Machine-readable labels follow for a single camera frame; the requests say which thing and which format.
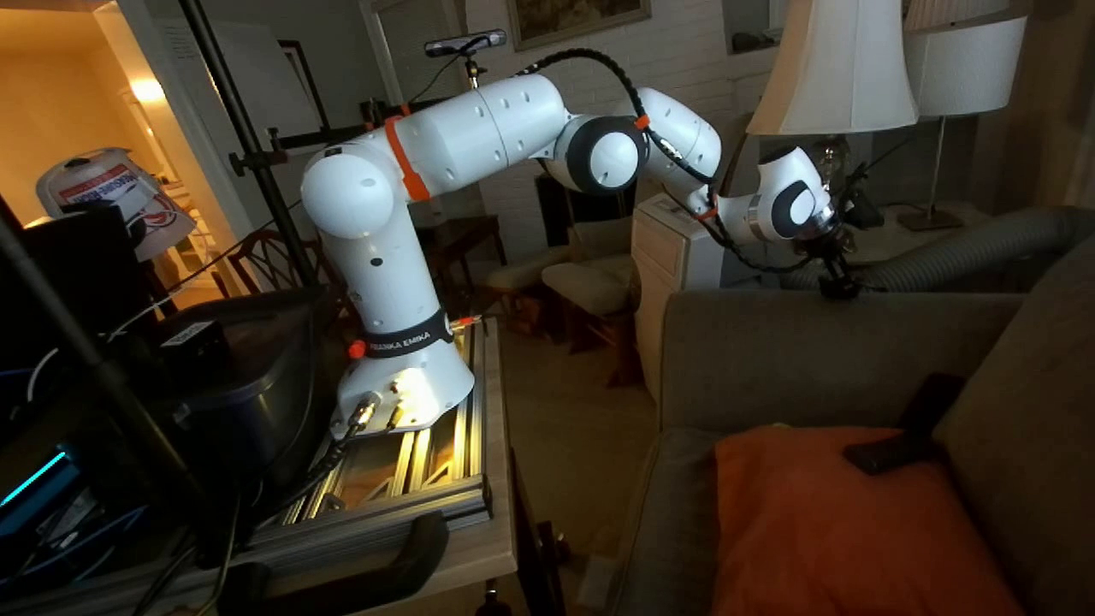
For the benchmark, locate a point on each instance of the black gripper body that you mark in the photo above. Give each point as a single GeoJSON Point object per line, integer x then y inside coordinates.
{"type": "Point", "coordinates": [855, 200]}

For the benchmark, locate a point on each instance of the white sign with red print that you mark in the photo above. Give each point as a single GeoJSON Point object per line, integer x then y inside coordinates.
{"type": "Point", "coordinates": [115, 189]}

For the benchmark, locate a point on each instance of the laptop with lit screen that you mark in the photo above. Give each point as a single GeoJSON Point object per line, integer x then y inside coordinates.
{"type": "Point", "coordinates": [29, 482]}

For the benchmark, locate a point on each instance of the thick dark pole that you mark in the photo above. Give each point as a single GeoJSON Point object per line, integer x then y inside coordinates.
{"type": "Point", "coordinates": [104, 377]}

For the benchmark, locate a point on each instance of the large white table lamp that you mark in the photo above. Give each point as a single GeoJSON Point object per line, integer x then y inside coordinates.
{"type": "Point", "coordinates": [831, 69]}

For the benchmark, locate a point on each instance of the black camera on stand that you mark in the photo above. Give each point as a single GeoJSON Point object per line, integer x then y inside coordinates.
{"type": "Point", "coordinates": [462, 41]}

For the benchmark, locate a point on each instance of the grey remote control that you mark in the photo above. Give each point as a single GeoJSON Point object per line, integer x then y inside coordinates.
{"type": "Point", "coordinates": [908, 430]}

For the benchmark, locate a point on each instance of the black equipment case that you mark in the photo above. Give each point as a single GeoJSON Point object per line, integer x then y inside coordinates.
{"type": "Point", "coordinates": [251, 377]}

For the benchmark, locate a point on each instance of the wooden robot cart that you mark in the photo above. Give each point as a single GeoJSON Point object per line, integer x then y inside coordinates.
{"type": "Point", "coordinates": [455, 456]}

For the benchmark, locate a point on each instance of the black monitor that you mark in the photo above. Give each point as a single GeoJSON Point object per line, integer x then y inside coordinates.
{"type": "Point", "coordinates": [80, 276]}

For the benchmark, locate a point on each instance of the beige chair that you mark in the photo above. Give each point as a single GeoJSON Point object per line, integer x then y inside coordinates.
{"type": "Point", "coordinates": [581, 286]}

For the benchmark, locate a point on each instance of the small white table lamp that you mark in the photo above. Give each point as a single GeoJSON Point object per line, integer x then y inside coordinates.
{"type": "Point", "coordinates": [961, 64]}

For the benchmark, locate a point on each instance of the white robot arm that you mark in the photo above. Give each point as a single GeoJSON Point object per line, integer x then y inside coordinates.
{"type": "Point", "coordinates": [362, 262]}

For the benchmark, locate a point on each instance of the grey fabric sofa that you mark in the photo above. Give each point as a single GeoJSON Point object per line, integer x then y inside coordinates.
{"type": "Point", "coordinates": [797, 355]}

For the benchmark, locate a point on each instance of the framed wall picture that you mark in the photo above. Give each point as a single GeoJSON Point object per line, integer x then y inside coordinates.
{"type": "Point", "coordinates": [576, 14]}

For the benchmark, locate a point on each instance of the black stand pole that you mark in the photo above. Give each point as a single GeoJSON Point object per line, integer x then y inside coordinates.
{"type": "Point", "coordinates": [245, 149]}

